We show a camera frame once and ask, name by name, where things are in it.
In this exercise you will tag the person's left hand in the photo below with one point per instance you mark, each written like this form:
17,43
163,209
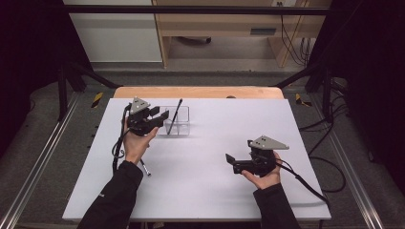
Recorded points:
137,148

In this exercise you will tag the wooden table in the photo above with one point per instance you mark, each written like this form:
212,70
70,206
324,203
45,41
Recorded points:
191,92

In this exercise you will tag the white wall socket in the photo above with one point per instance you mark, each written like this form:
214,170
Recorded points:
284,3

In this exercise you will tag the black metal stand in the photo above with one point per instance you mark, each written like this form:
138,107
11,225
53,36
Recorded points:
62,95
327,95

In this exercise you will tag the clear plastic organizer container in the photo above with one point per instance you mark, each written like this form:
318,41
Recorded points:
183,122

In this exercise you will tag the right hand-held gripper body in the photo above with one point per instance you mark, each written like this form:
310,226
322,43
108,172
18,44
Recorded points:
264,159

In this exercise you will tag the yellow black striped tape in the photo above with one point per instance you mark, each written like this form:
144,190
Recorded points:
299,99
97,99

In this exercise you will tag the aluminium floor rail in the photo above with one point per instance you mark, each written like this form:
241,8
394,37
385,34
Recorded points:
350,165
35,159

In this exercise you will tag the person's right hand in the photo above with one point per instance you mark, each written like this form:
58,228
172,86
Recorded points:
267,181

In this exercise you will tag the black curtain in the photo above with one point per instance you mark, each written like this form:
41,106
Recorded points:
28,63
369,63

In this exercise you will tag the white cabinet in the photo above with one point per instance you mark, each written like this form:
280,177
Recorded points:
114,38

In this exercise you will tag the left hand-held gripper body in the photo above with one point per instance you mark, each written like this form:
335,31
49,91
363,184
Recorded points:
140,122

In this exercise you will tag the white-tipped black makeup brush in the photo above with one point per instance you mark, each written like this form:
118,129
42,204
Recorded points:
146,169

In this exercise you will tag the black metal crossbar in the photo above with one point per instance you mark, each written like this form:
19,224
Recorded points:
191,10

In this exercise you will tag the wooden desk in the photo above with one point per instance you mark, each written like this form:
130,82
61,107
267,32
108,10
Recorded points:
223,24

